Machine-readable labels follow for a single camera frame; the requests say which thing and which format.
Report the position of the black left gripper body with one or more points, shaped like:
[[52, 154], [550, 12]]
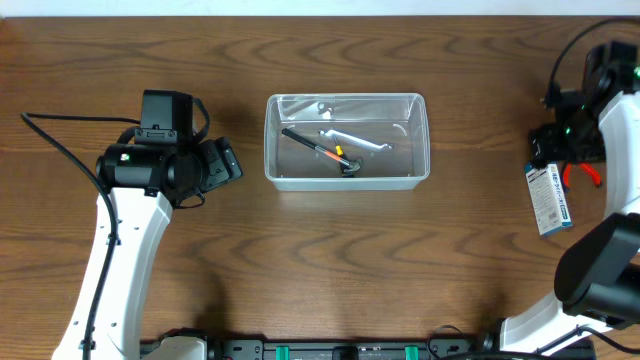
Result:
[[215, 166]]

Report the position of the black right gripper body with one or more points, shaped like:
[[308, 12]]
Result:
[[578, 141]]

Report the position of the red handled pliers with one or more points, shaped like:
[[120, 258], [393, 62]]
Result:
[[585, 172]]

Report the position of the blue white cardboard box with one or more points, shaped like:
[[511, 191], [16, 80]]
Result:
[[548, 199]]

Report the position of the silver double ended wrench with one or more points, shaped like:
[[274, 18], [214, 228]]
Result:
[[339, 137]]

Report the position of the yellow black screwdriver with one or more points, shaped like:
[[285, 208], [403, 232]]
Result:
[[349, 169]]

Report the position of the clear plastic container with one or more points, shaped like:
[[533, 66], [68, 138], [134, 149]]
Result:
[[397, 118]]

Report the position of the small black handled hammer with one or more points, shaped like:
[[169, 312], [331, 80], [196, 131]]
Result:
[[288, 132]]

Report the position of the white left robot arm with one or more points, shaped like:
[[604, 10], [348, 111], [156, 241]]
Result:
[[150, 171]]

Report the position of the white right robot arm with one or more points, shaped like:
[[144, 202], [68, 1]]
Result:
[[596, 284]]

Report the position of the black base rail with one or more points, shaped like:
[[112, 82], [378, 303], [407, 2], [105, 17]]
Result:
[[190, 344]]

